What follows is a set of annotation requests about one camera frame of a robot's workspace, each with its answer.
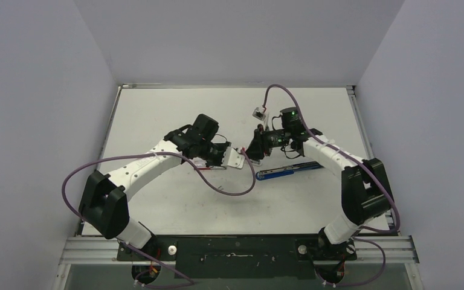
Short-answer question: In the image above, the aluminium frame rail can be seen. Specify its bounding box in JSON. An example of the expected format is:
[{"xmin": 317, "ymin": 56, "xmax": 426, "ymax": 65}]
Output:
[{"xmin": 60, "ymin": 236, "xmax": 420, "ymax": 265}]

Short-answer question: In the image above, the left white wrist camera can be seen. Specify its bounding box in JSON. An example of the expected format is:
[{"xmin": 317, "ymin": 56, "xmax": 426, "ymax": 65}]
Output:
[{"xmin": 222, "ymin": 147, "xmax": 245, "ymax": 169}]

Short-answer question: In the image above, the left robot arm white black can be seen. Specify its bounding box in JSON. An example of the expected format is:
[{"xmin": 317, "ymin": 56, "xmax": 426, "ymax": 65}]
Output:
[{"xmin": 78, "ymin": 114, "xmax": 231, "ymax": 260}]

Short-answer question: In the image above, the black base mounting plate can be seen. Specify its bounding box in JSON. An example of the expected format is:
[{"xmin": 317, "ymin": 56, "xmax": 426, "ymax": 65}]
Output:
[{"xmin": 117, "ymin": 234, "xmax": 357, "ymax": 280}]

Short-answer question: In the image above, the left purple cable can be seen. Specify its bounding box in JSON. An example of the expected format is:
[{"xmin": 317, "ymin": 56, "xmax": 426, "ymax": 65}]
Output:
[{"xmin": 60, "ymin": 148, "xmax": 257, "ymax": 290}]

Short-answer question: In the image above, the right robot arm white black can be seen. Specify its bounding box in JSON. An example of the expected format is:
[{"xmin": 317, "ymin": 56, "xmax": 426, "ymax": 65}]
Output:
[{"xmin": 246, "ymin": 107, "xmax": 394, "ymax": 259}]

